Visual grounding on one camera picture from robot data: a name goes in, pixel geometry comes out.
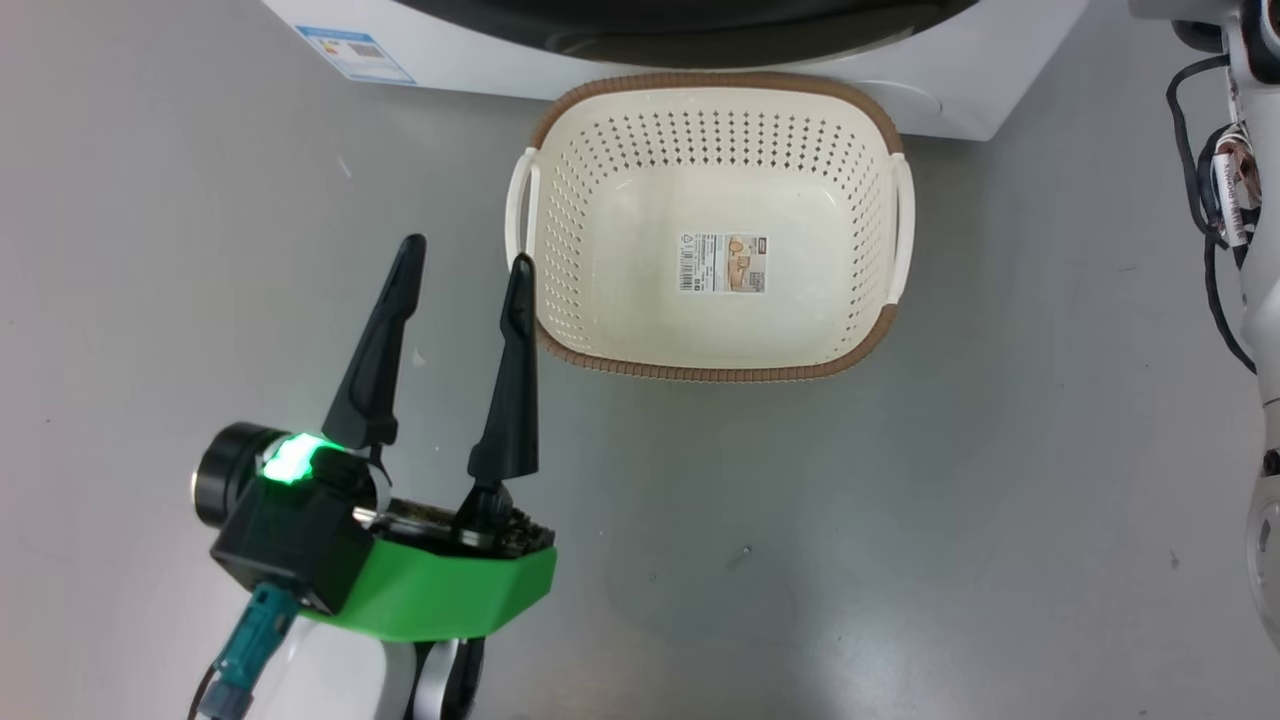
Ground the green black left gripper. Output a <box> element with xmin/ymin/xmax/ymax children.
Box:
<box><xmin>300</xmin><ymin>234</ymin><xmax>559</xmax><ymax>643</ymax></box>

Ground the tagged wire bundle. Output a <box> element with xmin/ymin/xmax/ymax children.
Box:
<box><xmin>1208</xmin><ymin>122</ymin><xmax>1263</xmax><ymax>248</ymax></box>

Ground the dark grey washing machine door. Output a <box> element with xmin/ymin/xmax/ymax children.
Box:
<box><xmin>395</xmin><ymin>0</ymin><xmax>981</xmax><ymax>71</ymax></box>

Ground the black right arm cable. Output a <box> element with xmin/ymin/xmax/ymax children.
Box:
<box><xmin>1165</xmin><ymin>55</ymin><xmax>1259</xmax><ymax>376</ymax></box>

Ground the teal left camera cable connector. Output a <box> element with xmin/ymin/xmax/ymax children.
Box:
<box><xmin>197</xmin><ymin>585</ymin><xmax>301</xmax><ymax>720</ymax></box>

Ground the cream laundry basket brown rim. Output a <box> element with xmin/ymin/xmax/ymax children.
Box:
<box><xmin>505</xmin><ymin>70</ymin><xmax>916</xmax><ymax>384</ymax></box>

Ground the white washing machine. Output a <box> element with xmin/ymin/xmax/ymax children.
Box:
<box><xmin>262</xmin><ymin>0</ymin><xmax>1091</xmax><ymax>142</ymax></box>

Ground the blue energy label sticker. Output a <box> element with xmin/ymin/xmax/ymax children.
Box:
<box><xmin>296</xmin><ymin>25</ymin><xmax>417</xmax><ymax>85</ymax></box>

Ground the paper basket label sticker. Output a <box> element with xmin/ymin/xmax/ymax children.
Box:
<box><xmin>678</xmin><ymin>232</ymin><xmax>769</xmax><ymax>295</ymax></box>

